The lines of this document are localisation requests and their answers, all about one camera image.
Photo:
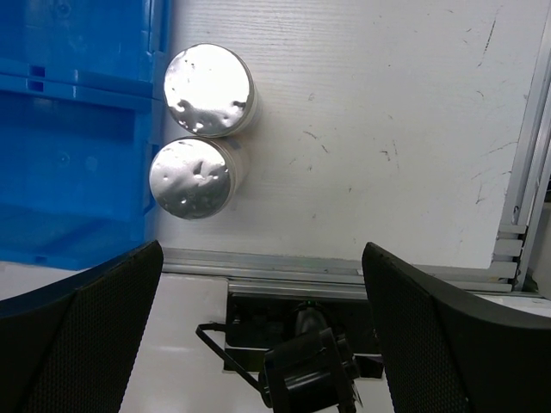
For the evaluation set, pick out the aluminium table frame rail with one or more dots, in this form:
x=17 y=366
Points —
x=409 y=124

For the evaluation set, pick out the blue bin near compartment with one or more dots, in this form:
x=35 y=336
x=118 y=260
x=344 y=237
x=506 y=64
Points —
x=74 y=172

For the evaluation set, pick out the blue bin middle compartment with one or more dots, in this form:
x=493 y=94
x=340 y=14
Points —
x=119 y=46

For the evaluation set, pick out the blue bin compartment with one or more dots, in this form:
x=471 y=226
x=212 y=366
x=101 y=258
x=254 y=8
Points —
x=119 y=46
x=74 y=172

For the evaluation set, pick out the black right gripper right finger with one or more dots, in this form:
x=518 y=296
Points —
x=448 y=350

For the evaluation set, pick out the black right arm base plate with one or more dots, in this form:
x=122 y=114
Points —
x=259 y=319

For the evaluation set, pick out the blue label shaker silver lid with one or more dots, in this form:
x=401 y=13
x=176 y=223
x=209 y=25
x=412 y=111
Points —
x=210 y=92

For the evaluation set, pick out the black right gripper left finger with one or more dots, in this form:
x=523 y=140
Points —
x=70 y=346

